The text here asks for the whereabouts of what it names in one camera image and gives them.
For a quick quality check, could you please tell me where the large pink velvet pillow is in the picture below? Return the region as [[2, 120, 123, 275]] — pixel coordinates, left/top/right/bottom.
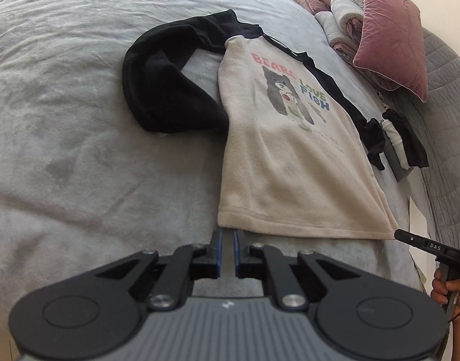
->
[[352, 0, 429, 103]]

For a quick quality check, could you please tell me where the grey quilted headboard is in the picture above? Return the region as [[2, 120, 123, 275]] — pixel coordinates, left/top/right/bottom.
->
[[382, 26, 460, 256]]

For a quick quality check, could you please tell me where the bed with grey sheet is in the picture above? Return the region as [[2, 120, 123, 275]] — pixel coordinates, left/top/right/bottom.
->
[[0, 0, 426, 347]]

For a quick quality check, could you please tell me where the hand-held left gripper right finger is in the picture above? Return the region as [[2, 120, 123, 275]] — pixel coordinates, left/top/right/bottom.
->
[[233, 229, 360, 311]]

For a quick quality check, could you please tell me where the person's right hand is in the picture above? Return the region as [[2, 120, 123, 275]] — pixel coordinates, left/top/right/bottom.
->
[[430, 267, 460, 311]]

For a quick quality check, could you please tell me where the folded grey and pink quilt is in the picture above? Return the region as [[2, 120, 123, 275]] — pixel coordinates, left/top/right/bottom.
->
[[314, 0, 403, 93]]

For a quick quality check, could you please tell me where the folded grey garment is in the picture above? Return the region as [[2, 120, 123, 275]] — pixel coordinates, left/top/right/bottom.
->
[[384, 139, 414, 181]]

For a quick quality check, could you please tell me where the folded white garment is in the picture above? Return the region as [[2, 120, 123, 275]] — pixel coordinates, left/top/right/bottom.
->
[[382, 120, 411, 169]]

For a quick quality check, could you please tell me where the folded black garment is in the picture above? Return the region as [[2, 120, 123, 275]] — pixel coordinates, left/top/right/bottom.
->
[[382, 109, 429, 169]]

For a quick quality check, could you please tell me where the cream and black bear sweatshirt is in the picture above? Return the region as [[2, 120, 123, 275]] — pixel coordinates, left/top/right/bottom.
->
[[122, 8, 399, 241]]

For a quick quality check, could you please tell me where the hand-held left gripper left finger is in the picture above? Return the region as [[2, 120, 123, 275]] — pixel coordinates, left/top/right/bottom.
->
[[96, 229, 224, 311]]

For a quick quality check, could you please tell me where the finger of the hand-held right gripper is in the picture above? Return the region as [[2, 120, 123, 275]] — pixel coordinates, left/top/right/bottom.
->
[[394, 229, 460, 262]]

